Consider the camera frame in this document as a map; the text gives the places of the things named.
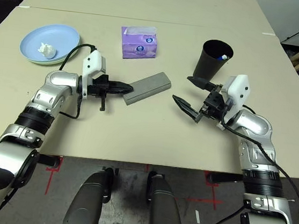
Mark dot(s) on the blue capped marker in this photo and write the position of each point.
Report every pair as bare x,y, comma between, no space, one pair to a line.
223,57

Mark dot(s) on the white tissue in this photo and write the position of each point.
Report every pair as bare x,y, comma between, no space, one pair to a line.
47,50

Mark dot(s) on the blue plastic plate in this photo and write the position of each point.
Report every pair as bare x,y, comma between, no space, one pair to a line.
52,36

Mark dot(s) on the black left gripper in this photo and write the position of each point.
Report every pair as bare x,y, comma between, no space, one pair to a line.
98,87

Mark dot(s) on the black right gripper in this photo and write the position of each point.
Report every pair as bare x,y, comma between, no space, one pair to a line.
215,100

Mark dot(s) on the grey left robot leg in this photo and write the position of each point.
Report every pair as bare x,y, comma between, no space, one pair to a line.
85,204

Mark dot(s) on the green plastic plate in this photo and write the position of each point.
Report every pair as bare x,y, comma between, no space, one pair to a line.
47,63

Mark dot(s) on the grey glasses case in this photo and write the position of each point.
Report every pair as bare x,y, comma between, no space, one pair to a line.
149,86

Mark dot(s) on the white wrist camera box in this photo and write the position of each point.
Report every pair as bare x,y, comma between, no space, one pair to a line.
93,62
238,89

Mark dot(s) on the purple tissue box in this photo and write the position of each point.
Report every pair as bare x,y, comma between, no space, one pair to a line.
137,48

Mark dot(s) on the grey robot leg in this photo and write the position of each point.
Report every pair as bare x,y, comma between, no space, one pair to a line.
162,210
85,204

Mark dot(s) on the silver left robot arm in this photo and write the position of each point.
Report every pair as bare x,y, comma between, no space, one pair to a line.
58,80

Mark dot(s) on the black plastic cup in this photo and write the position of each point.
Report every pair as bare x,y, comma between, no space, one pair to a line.
209,64

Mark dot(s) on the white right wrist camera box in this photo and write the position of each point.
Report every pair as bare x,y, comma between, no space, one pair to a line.
238,89

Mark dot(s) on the grey right robot leg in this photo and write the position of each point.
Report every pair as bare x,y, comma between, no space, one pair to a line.
162,210

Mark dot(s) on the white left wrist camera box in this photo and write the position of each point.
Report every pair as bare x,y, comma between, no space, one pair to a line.
93,62

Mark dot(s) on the white tape strip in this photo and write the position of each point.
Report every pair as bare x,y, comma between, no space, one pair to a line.
269,33
24,6

